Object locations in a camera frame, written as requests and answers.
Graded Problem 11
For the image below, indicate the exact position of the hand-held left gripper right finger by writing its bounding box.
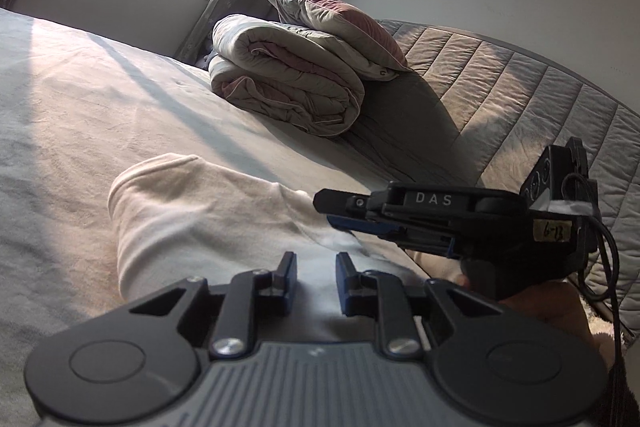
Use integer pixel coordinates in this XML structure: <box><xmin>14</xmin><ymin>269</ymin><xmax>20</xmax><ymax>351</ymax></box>
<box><xmin>336</xmin><ymin>252</ymin><xmax>501</xmax><ymax>358</ymax></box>

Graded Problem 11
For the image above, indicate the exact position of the cream printed t-shirt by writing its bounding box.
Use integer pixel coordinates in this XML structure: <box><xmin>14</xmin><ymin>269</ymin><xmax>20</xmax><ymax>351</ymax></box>
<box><xmin>107</xmin><ymin>153</ymin><xmax>436</xmax><ymax>343</ymax></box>

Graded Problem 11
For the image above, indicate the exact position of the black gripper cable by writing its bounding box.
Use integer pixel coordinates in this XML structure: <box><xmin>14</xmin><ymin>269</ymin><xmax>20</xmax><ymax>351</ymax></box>
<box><xmin>560</xmin><ymin>173</ymin><xmax>623</xmax><ymax>378</ymax></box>

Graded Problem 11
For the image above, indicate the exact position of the person's right forearm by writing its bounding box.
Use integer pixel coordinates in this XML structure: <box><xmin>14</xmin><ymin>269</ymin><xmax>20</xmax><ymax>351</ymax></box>
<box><xmin>587</xmin><ymin>312</ymin><xmax>640</xmax><ymax>427</ymax></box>

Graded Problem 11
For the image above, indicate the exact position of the folded beige pink duvet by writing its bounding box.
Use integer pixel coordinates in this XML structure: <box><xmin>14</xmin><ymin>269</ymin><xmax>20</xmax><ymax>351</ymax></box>
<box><xmin>209</xmin><ymin>13</ymin><xmax>366</xmax><ymax>138</ymax></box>

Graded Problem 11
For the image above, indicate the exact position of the bed with grey sheet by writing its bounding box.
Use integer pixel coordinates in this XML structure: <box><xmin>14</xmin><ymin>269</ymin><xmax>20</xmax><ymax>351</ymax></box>
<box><xmin>0</xmin><ymin>7</ymin><xmax>481</xmax><ymax>427</ymax></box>

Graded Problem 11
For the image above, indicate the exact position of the quilted grey headboard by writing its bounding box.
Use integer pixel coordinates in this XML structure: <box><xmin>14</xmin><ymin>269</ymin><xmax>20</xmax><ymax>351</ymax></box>
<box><xmin>345</xmin><ymin>19</ymin><xmax>640</xmax><ymax>323</ymax></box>

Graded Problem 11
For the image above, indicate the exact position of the person's right hand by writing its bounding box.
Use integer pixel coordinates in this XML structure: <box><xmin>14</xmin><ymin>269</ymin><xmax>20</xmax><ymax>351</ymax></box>
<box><xmin>497</xmin><ymin>278</ymin><xmax>597</xmax><ymax>345</ymax></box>

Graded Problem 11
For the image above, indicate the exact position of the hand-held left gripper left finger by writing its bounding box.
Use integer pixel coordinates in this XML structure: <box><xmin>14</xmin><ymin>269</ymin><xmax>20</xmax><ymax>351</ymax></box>
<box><xmin>127</xmin><ymin>251</ymin><xmax>298</xmax><ymax>358</ymax></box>

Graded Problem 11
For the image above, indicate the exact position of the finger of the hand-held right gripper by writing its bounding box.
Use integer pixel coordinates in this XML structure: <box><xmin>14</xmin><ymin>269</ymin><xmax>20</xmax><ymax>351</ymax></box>
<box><xmin>314</xmin><ymin>184</ymin><xmax>396</xmax><ymax>215</ymax></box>
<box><xmin>327</xmin><ymin>214</ymin><xmax>456</xmax><ymax>258</ymax></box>

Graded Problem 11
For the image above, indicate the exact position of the pink grey pillow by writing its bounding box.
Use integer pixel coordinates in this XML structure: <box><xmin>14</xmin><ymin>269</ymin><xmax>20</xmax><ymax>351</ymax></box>
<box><xmin>265</xmin><ymin>0</ymin><xmax>413</xmax><ymax>81</ymax></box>

